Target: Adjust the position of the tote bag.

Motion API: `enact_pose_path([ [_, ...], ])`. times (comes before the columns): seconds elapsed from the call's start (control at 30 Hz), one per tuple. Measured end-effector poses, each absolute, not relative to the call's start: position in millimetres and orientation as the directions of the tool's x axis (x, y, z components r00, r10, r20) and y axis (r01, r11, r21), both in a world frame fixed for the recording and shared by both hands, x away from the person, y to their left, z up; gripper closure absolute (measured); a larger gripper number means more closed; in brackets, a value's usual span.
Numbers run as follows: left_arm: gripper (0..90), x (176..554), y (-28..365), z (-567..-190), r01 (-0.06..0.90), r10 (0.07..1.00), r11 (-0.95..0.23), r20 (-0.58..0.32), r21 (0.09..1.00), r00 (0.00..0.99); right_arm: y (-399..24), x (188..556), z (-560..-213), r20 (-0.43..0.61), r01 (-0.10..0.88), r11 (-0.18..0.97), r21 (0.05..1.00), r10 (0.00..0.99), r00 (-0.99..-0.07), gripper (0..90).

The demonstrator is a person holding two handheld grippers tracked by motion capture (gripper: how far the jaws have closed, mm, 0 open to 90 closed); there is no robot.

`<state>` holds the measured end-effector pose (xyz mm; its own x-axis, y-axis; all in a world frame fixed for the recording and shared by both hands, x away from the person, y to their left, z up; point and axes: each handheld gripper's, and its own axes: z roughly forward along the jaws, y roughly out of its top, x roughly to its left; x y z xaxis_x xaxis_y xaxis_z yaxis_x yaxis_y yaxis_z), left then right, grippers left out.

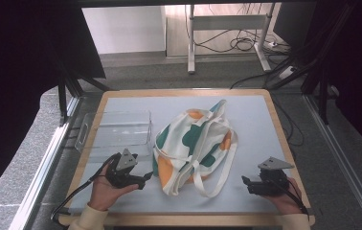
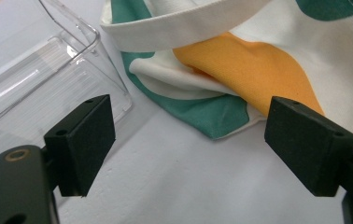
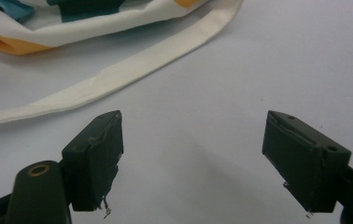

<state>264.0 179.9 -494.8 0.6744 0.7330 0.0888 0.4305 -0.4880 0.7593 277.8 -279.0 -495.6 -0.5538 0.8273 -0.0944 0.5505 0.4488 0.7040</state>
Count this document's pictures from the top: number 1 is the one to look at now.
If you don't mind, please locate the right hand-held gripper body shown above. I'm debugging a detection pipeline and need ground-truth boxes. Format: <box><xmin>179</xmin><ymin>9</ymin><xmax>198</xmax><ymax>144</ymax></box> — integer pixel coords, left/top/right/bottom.
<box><xmin>251</xmin><ymin>156</ymin><xmax>295</xmax><ymax>196</ymax></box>

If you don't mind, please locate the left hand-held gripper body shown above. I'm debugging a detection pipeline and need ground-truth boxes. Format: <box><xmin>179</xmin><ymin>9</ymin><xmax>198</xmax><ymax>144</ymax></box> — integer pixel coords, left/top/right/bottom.
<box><xmin>105</xmin><ymin>148</ymin><xmax>145</xmax><ymax>190</ymax></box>

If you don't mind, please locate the clear plastic box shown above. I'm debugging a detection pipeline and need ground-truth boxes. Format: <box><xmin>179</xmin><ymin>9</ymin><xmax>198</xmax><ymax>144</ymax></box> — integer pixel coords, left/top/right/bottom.
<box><xmin>74</xmin><ymin>109</ymin><xmax>154</xmax><ymax>164</ymax></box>

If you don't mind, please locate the white green orange tote bag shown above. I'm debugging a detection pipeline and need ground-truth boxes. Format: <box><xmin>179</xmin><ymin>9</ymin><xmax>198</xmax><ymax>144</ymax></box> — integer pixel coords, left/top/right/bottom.
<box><xmin>152</xmin><ymin>99</ymin><xmax>239</xmax><ymax>198</ymax></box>

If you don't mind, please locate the person's right hand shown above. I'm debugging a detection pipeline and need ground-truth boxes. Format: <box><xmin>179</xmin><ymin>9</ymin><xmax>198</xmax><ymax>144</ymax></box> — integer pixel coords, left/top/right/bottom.
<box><xmin>263</xmin><ymin>176</ymin><xmax>303</xmax><ymax>216</ymax></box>

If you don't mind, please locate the person's left hand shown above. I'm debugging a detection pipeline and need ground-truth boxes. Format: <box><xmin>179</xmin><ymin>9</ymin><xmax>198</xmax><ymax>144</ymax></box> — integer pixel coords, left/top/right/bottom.
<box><xmin>87</xmin><ymin>164</ymin><xmax>140</xmax><ymax>212</ymax></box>

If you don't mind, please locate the white power strip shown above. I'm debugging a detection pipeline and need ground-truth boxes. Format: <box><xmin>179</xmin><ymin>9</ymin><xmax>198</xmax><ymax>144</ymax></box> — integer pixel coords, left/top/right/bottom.
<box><xmin>278</xmin><ymin>65</ymin><xmax>298</xmax><ymax>81</ymax></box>

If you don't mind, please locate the dark curtain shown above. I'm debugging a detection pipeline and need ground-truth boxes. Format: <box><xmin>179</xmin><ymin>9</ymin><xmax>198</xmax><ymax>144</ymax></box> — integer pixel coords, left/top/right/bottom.
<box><xmin>316</xmin><ymin>0</ymin><xmax>362</xmax><ymax>161</ymax></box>
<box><xmin>0</xmin><ymin>0</ymin><xmax>106</xmax><ymax>209</ymax></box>

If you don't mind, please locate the left hand-held gripper cable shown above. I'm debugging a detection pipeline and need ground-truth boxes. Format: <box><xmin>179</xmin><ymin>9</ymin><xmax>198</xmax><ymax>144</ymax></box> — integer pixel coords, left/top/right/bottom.
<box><xmin>50</xmin><ymin>152</ymin><xmax>121</xmax><ymax>221</ymax></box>

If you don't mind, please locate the thin black cable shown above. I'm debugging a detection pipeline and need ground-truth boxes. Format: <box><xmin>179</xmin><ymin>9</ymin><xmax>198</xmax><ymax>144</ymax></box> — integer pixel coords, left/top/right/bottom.
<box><xmin>271</xmin><ymin>92</ymin><xmax>305</xmax><ymax>148</ymax></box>

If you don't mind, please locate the tangle of black floor cables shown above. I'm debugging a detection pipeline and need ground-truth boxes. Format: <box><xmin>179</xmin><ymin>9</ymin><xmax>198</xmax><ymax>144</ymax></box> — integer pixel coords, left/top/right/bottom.
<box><xmin>185</xmin><ymin>3</ymin><xmax>290</xmax><ymax>54</ymax></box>

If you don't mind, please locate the white desk frame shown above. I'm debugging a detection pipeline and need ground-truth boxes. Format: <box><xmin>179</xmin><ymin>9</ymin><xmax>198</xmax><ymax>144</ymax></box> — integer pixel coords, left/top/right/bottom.
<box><xmin>187</xmin><ymin>3</ymin><xmax>278</xmax><ymax>75</ymax></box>

